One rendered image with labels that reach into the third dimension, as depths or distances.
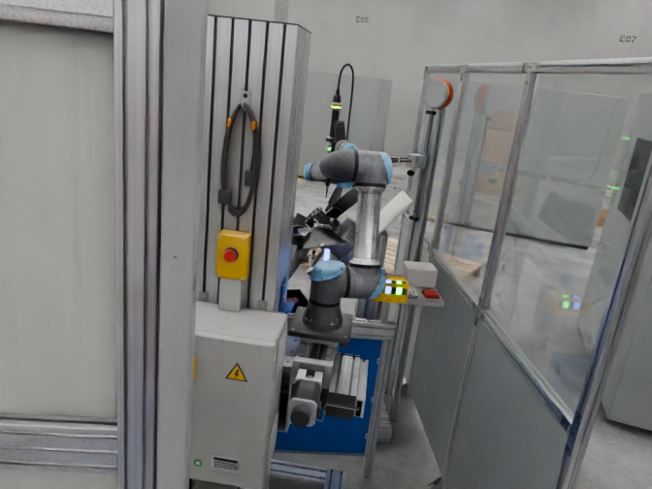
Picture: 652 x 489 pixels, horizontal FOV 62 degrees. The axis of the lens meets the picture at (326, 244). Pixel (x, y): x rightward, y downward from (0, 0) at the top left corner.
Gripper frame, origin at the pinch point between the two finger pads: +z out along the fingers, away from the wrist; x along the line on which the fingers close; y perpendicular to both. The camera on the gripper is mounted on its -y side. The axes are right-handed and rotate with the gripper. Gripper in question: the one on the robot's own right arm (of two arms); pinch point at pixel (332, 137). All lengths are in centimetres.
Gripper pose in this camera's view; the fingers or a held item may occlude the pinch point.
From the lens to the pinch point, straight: 262.7
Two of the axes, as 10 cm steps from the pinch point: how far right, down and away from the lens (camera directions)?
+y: -1.1, 9.5, 3.0
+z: -2.3, -3.2, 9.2
